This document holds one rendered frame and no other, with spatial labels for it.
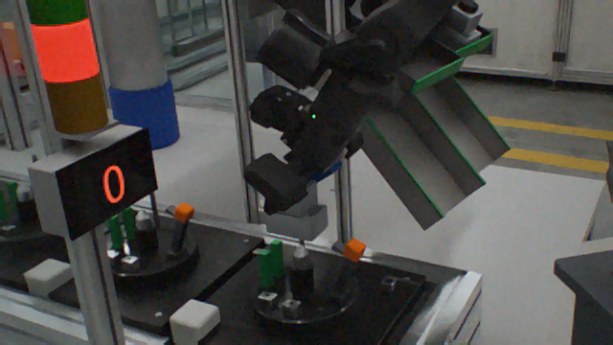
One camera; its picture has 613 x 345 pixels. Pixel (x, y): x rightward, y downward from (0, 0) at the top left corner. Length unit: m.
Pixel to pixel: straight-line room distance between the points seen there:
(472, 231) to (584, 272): 0.50
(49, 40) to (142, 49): 1.03
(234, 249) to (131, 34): 0.78
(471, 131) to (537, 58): 3.69
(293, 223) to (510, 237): 0.55
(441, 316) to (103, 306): 0.40
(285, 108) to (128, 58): 0.97
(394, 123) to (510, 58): 3.90
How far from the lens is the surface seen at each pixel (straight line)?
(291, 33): 0.72
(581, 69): 4.84
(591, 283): 0.79
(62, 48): 0.66
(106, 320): 0.81
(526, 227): 1.30
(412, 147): 1.08
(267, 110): 0.75
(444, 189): 1.08
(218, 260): 1.00
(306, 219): 0.80
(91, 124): 0.68
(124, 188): 0.72
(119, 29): 1.68
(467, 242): 1.24
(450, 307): 0.90
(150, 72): 1.70
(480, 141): 1.24
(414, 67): 1.00
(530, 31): 4.88
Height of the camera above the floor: 1.48
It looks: 24 degrees down
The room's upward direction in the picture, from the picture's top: 4 degrees counter-clockwise
